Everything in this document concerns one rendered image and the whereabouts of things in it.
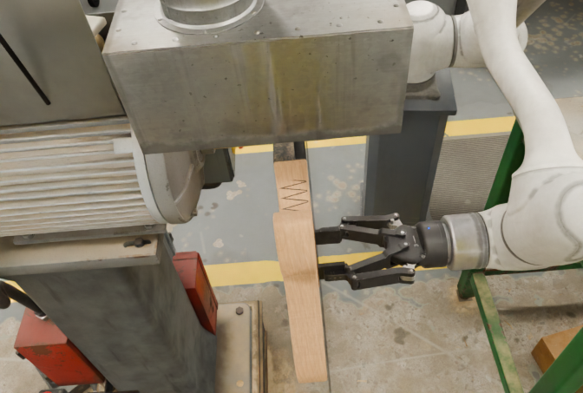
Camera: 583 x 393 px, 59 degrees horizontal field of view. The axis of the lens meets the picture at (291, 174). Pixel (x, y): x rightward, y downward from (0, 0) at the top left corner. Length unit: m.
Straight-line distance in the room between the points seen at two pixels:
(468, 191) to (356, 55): 1.90
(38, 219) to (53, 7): 0.32
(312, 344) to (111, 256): 0.35
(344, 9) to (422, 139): 1.26
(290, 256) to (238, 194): 1.76
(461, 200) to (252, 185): 0.92
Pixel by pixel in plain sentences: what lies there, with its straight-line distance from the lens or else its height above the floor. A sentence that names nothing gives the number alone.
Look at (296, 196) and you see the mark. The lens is 0.72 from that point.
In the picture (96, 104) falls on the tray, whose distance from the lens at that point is 0.70.
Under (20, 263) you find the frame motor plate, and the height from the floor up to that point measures 1.12.
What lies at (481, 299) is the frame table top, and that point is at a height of 0.22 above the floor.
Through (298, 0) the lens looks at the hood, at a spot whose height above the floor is 1.53.
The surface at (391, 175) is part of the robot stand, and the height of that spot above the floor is 0.37.
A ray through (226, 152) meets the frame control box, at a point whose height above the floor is 1.02.
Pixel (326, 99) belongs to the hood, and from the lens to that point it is 0.56.
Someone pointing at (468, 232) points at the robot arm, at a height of 1.14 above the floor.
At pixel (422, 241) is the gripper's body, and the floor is 1.12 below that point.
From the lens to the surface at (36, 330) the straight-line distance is 1.29.
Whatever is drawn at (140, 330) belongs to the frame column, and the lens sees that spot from 1.17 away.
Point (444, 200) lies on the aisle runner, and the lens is 2.34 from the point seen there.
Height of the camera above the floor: 1.82
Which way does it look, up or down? 49 degrees down
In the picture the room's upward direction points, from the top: 6 degrees counter-clockwise
